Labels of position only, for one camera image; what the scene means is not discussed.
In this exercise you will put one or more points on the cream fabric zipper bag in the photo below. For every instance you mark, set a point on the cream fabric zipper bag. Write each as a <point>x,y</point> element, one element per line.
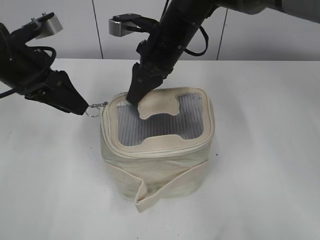
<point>160,148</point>

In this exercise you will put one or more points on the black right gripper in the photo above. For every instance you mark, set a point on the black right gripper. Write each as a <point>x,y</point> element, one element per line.
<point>166,43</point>

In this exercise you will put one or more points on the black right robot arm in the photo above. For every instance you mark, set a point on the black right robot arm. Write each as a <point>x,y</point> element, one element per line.
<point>304,9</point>

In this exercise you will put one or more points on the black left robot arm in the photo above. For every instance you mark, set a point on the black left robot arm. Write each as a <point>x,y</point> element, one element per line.
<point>27,71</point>

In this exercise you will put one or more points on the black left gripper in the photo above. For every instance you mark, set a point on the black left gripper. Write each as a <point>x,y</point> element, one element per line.
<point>22,66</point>

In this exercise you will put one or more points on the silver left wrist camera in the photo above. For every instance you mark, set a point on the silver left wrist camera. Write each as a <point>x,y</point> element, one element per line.
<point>49,25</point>

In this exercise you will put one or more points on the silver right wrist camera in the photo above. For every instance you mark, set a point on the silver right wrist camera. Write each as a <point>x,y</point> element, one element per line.
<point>125,24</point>

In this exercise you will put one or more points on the metal zipper pull with ring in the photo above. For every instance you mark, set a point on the metal zipper pull with ring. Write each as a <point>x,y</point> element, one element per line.
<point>94,110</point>

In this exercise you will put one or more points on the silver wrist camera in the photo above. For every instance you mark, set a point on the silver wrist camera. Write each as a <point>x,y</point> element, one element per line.
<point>49,25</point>
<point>125,24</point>

